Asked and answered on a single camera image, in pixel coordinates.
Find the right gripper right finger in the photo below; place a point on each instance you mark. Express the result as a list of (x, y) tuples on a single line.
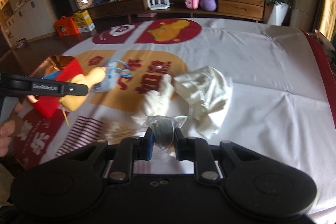
[(198, 151)]

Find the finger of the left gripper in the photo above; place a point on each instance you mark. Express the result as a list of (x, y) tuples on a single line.
[(20, 86)]

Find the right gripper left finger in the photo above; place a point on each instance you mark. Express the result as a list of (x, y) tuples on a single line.
[(128, 151)]

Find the clear plastic bag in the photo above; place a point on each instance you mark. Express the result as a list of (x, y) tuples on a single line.
[(163, 128)]

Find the cream white cloth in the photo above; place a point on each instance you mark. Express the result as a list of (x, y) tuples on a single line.
[(208, 94)]

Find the yellow duck plush keychain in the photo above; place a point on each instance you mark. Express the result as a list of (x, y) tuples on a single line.
[(78, 89)]

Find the blue rubber glove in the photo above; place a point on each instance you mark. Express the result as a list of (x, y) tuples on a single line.
[(51, 76)]

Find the white gauze cloth bundle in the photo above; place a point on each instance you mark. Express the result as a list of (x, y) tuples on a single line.
[(155, 102)]

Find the person's left hand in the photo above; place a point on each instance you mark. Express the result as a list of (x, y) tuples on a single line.
[(11, 122)]

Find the red metal tin box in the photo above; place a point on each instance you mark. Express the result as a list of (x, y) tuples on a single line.
[(68, 66)]

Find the orange gift box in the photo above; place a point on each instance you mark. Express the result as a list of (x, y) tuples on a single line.
[(66, 26)]

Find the printed child face mask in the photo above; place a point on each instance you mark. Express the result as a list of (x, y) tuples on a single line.
[(115, 69)]

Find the yellow carton box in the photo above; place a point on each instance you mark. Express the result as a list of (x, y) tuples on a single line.
[(84, 21)]

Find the printed white red tablecloth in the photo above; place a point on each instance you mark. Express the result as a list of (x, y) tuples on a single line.
[(267, 88)]

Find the purple kettlebell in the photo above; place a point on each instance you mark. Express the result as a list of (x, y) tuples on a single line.
[(208, 5)]

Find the white wifi router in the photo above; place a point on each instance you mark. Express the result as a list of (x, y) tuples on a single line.
[(158, 4)]

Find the wooden TV console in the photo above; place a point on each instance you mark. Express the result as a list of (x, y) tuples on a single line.
[(237, 9)]

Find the wall cabinet shelving unit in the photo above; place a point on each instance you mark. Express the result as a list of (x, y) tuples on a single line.
[(25, 19)]

